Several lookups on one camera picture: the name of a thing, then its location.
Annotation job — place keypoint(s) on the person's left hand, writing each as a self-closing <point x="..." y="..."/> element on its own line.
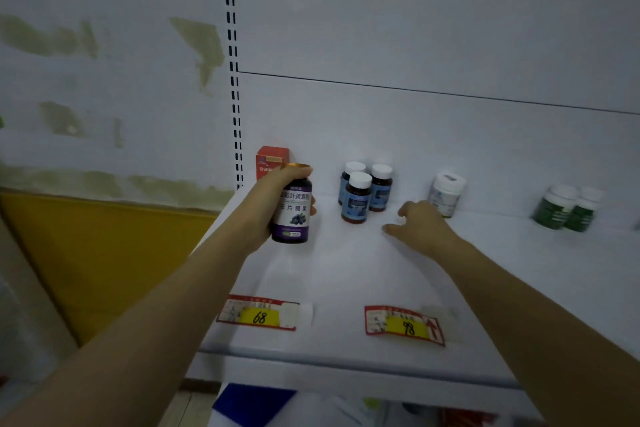
<point x="260" y="209"/>

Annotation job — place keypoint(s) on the person's right hand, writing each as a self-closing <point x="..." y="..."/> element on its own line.
<point x="425" y="229"/>

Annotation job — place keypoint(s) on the person's left thumb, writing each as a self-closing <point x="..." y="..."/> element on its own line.
<point x="295" y="172"/>

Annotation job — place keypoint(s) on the person's right thumb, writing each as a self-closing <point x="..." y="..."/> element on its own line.
<point x="393" y="229"/>

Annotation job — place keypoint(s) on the purple label supplement bottle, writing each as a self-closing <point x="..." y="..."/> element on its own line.
<point x="292" y="211"/>

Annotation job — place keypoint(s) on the person's right forearm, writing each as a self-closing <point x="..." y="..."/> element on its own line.
<point x="542" y="331"/>

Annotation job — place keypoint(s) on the person's left forearm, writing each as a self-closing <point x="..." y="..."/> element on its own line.
<point x="125" y="341"/>

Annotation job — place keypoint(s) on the red cardboard box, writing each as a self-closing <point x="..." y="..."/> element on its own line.
<point x="271" y="161"/>

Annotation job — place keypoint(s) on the brown bottle blue label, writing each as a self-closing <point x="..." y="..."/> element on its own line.
<point x="381" y="189"/>
<point x="347" y="181"/>
<point x="356" y="199"/>

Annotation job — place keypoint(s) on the white metal shelf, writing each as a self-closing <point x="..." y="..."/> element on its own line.
<point x="400" y="281"/>

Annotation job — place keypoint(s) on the white plastic bottle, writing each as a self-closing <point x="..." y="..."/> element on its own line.
<point x="446" y="194"/>

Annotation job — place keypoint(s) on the red yellow price tag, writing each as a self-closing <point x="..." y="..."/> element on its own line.
<point x="404" y="324"/>
<point x="257" y="312"/>

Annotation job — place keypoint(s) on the slotted shelf upright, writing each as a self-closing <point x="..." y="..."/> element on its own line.
<point x="231" y="66"/>

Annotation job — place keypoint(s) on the green bottle white cap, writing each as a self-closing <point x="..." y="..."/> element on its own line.
<point x="582" y="211"/>
<point x="554" y="207"/>

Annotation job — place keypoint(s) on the yellow panel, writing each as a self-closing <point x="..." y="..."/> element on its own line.
<point x="100" y="261"/>

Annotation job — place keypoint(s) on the blue package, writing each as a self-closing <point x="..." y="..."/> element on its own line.
<point x="250" y="404"/>

